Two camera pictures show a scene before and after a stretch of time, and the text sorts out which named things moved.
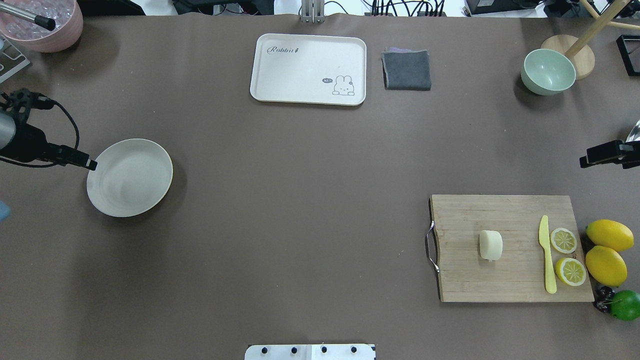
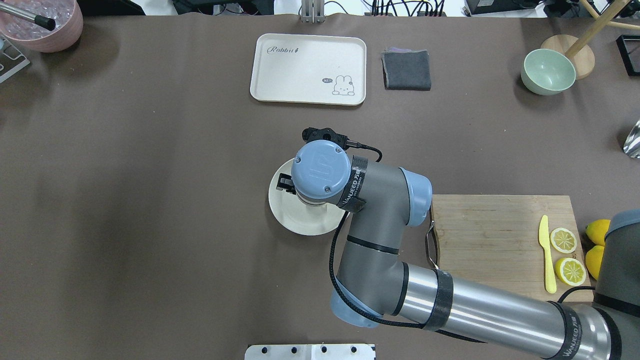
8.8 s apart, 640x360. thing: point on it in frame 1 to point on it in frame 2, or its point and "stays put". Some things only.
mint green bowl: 546,72 stays put
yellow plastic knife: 543,231 stays put
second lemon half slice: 571,271 stays put
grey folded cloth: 406,69 stays put
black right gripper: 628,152 to 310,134
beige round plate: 132,177 to 297,216
